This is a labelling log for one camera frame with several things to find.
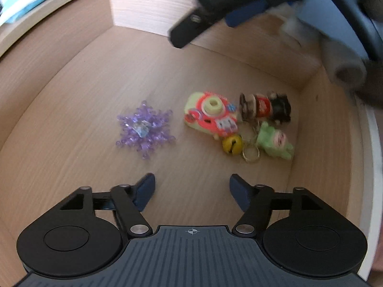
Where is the gold key ring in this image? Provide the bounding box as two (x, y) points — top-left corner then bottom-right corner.
(241, 143), (261, 163)

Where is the yellow bell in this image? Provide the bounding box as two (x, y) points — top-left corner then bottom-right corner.
(222, 135), (243, 155)

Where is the green pig figurine keychain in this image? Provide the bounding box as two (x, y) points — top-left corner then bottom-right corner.
(256, 122), (294, 160)

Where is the purple bead snowflake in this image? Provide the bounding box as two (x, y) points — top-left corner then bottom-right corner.
(116, 100), (176, 160)

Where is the pink green toy camera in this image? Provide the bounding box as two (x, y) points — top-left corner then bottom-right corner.
(184, 92), (238, 139)

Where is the red black doll keychain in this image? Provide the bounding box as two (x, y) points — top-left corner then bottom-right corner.
(240, 92), (292, 124)

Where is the wooden drawer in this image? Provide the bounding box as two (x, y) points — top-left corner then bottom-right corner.
(1, 0), (382, 286)

